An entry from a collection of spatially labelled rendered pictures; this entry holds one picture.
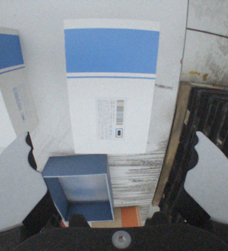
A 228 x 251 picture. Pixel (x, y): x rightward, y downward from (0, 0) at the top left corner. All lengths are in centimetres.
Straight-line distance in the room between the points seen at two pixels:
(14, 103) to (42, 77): 8
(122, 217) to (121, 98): 41
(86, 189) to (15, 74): 35
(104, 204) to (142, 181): 14
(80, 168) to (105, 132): 13
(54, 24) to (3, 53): 10
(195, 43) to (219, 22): 24
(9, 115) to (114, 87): 17
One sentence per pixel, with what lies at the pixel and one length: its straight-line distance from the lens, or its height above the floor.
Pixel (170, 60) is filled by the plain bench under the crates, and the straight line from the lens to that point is 32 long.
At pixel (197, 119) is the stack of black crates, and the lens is 91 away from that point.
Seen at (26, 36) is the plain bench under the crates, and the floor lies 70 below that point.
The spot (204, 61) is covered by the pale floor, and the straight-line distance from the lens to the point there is 119.
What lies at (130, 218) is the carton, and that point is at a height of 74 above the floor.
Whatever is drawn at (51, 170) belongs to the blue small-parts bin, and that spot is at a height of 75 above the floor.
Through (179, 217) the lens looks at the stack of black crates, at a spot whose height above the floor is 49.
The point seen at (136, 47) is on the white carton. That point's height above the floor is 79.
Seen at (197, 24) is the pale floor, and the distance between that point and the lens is 117.
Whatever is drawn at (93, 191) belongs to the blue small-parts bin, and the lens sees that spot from 47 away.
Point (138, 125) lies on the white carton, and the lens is 23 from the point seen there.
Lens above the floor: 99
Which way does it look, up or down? 63 degrees down
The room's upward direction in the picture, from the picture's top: 176 degrees clockwise
